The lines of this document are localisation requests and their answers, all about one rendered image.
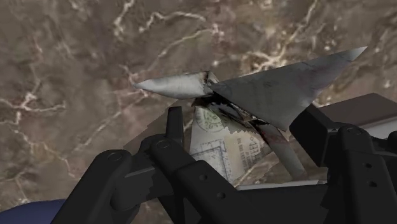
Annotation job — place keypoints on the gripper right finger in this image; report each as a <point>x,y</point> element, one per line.
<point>359,173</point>

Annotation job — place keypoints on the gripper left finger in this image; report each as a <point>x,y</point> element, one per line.
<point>198,186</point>

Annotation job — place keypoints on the blue rounded object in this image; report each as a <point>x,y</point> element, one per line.
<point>28,214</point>

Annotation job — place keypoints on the brown flat box white edge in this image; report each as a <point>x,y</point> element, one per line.
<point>366,108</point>

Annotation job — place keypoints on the grey printed folded paper figure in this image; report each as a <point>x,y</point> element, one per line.
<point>273,93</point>

